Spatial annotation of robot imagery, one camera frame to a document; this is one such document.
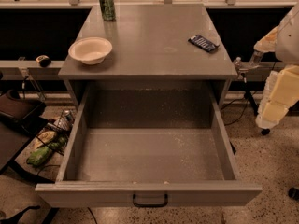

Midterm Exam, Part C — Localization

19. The green chip bag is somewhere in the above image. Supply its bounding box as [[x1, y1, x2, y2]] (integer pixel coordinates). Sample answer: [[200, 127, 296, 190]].
[[26, 135, 68, 167]]

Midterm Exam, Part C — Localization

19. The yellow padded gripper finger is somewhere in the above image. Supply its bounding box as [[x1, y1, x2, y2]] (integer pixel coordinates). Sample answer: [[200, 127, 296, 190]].
[[256, 65, 299, 129]]

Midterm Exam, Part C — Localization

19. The black drawer handle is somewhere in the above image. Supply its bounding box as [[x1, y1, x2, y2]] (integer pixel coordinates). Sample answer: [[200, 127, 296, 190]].
[[132, 194, 168, 208]]

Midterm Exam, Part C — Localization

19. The white paper bowl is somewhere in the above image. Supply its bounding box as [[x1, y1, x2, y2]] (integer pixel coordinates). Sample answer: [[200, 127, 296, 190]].
[[68, 37, 112, 65]]

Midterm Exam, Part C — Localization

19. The blue rxbar blueberry bar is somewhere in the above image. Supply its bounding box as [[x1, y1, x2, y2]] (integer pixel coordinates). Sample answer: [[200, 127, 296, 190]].
[[188, 35, 219, 53]]

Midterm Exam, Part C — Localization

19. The green soda can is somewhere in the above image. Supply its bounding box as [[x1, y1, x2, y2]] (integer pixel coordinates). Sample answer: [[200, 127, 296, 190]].
[[99, 0, 116, 21]]

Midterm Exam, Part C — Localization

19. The grey open top drawer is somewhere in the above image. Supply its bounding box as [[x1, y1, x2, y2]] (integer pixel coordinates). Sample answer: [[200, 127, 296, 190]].
[[36, 82, 262, 208]]

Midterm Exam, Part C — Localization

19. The black tape measure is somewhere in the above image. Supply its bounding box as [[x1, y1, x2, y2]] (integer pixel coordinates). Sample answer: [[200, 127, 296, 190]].
[[36, 55, 51, 68]]

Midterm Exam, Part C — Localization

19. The black wheel on floor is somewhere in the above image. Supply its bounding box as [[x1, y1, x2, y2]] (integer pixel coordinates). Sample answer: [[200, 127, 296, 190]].
[[288, 187, 299, 201]]

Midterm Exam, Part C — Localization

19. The clear water bottle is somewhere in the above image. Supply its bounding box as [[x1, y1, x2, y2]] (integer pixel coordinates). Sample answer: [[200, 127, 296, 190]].
[[249, 50, 263, 69]]

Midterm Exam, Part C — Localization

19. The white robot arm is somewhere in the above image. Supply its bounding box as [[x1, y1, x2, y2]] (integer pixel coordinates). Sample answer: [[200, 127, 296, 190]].
[[254, 3, 299, 129]]

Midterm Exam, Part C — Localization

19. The black wire basket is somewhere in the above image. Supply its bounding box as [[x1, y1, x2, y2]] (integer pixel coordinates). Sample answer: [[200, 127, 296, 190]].
[[34, 109, 75, 155]]

